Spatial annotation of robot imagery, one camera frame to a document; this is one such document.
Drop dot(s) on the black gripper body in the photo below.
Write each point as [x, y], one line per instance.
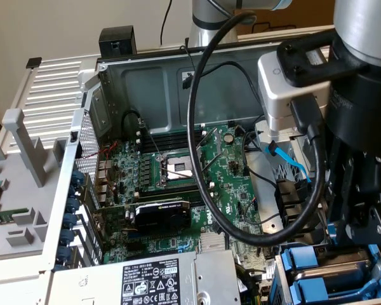
[368, 111]

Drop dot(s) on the empty blue disk carrier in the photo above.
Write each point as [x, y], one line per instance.
[311, 290]

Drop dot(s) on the grey metal drive cage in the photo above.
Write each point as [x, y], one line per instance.
[263, 133]

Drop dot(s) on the green Dell motherboard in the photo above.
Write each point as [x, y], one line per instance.
[228, 190]

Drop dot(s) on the round coin battery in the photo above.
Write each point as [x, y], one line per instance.
[229, 138]

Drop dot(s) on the metal locking lever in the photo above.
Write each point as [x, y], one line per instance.
[150, 139]
[214, 162]

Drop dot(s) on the metal socket cover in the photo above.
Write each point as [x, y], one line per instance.
[211, 139]

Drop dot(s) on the silver chipset heat sink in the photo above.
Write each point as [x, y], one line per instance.
[211, 243]

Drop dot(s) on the black RAM slot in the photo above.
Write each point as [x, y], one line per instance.
[169, 145]
[197, 199]
[171, 136]

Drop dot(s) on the CPU socket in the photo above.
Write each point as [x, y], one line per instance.
[174, 166]

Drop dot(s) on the black graphics card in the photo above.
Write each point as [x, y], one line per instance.
[162, 217]

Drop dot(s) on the open grey PC case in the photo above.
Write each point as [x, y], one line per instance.
[139, 95]

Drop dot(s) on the grey power supply unit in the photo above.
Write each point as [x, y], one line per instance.
[114, 279]

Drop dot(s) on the black box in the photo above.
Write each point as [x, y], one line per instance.
[117, 41]

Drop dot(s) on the grey plastic parts rack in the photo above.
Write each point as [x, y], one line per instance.
[22, 190]

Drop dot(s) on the green RAM stick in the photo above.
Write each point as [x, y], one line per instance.
[6, 217]

